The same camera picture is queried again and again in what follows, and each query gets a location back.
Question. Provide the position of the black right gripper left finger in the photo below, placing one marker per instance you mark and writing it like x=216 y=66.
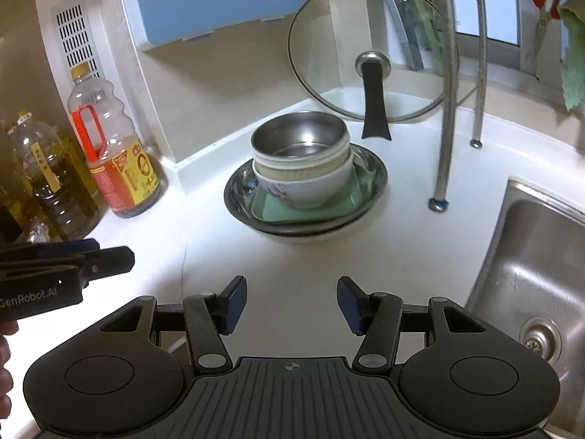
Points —
x=209 y=317

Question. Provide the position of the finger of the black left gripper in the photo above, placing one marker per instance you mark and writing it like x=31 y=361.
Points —
x=105 y=263
x=34 y=251

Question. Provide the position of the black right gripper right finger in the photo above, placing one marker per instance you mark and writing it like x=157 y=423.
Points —
x=376 y=317

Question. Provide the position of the white floral ceramic bowl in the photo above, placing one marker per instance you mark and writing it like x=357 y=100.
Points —
x=308 y=193

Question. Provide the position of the cream ribbed plastic bowl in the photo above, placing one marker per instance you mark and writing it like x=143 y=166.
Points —
x=296 y=169

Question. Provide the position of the stainless steel bowl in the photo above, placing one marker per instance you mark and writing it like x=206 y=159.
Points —
x=299 y=136

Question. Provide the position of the person left hand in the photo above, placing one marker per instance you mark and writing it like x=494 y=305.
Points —
x=6 y=380

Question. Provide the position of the dark oil bottle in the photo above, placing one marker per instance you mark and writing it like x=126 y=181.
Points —
x=54 y=181

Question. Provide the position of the light oil bottle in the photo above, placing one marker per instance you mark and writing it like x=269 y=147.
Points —
x=17 y=208

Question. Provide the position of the green square plate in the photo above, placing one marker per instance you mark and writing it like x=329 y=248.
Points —
x=355 y=198

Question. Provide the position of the stainless steel sink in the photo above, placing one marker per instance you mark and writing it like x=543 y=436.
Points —
x=531 y=286

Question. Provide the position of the glass pot lid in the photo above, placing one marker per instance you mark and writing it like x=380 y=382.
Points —
x=345 y=54

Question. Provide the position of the green cloth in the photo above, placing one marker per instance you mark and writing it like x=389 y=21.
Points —
x=572 y=67

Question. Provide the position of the cutting boards by window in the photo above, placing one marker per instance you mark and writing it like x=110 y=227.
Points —
x=416 y=23

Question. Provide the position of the red handled soy sauce bottle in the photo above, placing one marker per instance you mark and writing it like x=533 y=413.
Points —
x=115 y=156

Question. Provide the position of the white wall vent grille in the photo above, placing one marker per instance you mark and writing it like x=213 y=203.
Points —
x=74 y=36

